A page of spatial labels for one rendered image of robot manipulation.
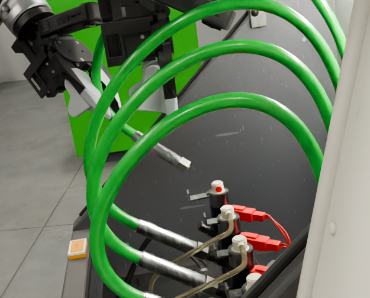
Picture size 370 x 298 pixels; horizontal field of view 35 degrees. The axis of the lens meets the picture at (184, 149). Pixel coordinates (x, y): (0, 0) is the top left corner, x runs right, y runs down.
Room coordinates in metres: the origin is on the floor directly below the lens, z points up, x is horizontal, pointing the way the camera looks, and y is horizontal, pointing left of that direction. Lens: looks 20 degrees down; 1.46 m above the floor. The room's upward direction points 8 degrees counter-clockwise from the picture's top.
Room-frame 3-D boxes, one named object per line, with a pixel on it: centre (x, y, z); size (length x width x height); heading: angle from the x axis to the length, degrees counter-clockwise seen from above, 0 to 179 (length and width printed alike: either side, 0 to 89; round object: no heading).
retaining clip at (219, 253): (0.58, -0.03, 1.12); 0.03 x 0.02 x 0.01; 93
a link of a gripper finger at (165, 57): (0.71, 0.01, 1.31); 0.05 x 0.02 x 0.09; 3
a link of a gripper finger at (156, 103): (0.72, 0.03, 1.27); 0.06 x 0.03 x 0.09; 93
